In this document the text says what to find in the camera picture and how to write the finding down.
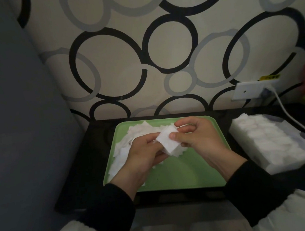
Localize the person's right hand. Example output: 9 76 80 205
168 111 250 187

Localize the person's left hand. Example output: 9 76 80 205
106 132 172 203

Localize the pile of white cotton pads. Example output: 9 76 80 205
104 117 191 190

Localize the green plastic tray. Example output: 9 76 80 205
97 112 236 199

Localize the person's right forearm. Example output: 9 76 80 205
221 155 305 231

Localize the person's left forearm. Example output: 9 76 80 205
33 181 138 231

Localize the yellow warning sticker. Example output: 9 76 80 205
259 74 281 81

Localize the grey upholstered sofa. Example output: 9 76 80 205
0 0 95 231

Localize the white wall socket plate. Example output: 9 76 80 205
230 78 280 101

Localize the white charger cable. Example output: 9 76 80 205
264 81 305 157

